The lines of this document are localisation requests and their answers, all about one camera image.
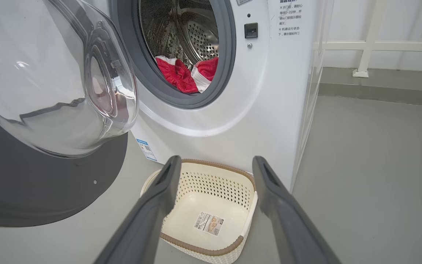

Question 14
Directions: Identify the white printed product label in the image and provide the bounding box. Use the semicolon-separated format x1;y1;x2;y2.
193;212;225;236

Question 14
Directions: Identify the white metal railing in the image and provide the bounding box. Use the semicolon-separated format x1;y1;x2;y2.
314;0;422;78

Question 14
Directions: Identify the white front-load washing machine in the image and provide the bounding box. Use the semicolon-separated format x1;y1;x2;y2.
83;0;334;192

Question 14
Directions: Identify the stainless steel washing machine drum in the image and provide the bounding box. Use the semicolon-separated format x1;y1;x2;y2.
139;0;219;71

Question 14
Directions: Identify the black round glass washer door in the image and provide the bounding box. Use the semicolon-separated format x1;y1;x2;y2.
0;0;139;228

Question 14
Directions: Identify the cream perforated plastic laundry basket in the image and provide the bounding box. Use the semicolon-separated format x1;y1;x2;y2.
140;159;258;264

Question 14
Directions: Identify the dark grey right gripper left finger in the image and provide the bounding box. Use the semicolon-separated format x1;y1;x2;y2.
94;155;182;264

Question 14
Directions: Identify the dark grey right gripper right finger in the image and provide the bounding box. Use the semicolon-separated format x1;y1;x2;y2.
252;156;341;264

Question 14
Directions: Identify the blue energy label sticker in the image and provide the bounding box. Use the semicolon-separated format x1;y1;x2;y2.
136;139;158;162

